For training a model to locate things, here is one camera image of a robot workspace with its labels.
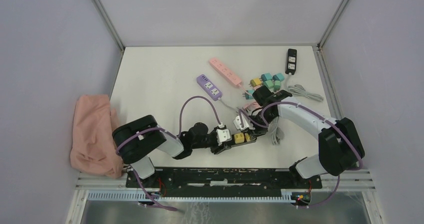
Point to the black power strip green USB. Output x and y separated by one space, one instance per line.
291 62

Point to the teal USB charger plug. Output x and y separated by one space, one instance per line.
266 76
278 77

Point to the green cube plug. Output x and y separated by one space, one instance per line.
277 85
269 84

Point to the pink power strip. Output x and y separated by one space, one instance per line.
225 72

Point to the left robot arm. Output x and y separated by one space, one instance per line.
137 139

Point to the teal cube plug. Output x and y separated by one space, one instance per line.
248 95

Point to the pink cloth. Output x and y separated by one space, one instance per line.
93 148

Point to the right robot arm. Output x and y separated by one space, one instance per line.
339 146

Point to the yellow cube plug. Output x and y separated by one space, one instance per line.
255 82

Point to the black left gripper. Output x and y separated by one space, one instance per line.
216 149

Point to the yellow charger plug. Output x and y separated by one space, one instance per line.
239 138
247 137

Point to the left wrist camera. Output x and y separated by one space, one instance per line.
223 134

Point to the small black power strip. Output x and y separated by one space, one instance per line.
230 144

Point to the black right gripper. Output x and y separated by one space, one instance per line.
257 132

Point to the purple power strip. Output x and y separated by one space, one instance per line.
209 87

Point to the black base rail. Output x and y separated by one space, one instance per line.
227 182

